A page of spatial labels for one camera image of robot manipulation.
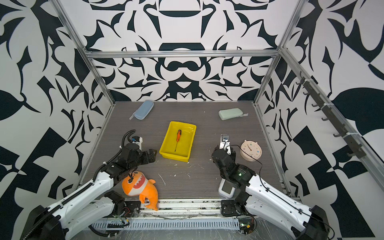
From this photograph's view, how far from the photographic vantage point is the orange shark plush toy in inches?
29.2

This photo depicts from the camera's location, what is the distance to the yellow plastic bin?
0.89 m

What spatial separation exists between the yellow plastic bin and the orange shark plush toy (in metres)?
0.18
